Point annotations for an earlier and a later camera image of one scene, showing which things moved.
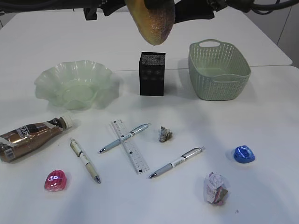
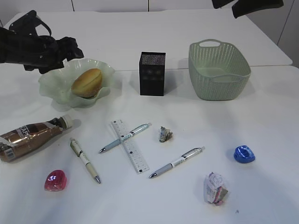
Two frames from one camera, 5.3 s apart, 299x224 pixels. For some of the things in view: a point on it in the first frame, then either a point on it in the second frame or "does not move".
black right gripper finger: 160,4 to 218,3
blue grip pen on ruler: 136,130 does not move
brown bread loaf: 155,24 to 87,84
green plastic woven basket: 219,71 does not move
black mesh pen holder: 152,66 does not move
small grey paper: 165,134 does not move
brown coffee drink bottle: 14,142 does not move
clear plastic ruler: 135,155 does not move
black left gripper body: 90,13 to 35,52
